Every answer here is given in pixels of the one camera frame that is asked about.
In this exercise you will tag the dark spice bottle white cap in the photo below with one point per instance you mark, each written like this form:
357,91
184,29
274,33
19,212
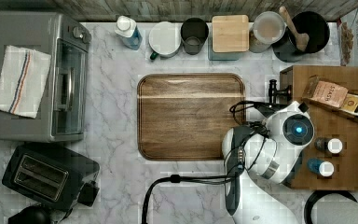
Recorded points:
331,145

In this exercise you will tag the black rimmed round object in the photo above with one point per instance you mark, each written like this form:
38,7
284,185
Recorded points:
331,207

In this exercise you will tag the clear blue soap bottle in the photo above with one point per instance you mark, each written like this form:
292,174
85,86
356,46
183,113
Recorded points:
127,30

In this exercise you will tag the black utensil pot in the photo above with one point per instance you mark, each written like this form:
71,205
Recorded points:
309,22

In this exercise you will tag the black two-slot toaster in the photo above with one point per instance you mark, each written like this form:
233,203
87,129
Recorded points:
52,175

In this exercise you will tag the wooden spoon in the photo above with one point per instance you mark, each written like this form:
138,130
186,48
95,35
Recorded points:
301,39

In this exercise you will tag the dark grey cup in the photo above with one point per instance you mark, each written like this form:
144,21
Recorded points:
194,33

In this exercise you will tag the striped white dish towel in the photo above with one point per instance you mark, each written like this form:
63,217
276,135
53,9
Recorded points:
23,79

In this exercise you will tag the blue spice bottle white cap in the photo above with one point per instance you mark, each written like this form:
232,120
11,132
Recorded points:
320,167

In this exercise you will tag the yellow tea box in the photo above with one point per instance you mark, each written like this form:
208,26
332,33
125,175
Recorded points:
350,104

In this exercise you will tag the black drawer handle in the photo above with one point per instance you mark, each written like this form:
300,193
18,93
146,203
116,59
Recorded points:
274,93

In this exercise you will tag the green and white mug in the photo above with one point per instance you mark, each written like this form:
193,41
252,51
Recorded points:
164,39

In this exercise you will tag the pink Stash tea box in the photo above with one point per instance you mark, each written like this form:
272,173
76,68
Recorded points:
325,92

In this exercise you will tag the walnut wooden cutting board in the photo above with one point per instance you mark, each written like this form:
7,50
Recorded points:
184,117

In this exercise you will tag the silver toaster oven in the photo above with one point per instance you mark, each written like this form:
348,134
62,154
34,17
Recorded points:
60,116

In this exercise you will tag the clear lidded jar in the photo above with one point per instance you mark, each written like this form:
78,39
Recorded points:
267,29

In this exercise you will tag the light wooden lid box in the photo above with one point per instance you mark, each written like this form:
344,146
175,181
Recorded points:
229,37

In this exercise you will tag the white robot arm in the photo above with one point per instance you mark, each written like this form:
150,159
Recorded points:
269,149

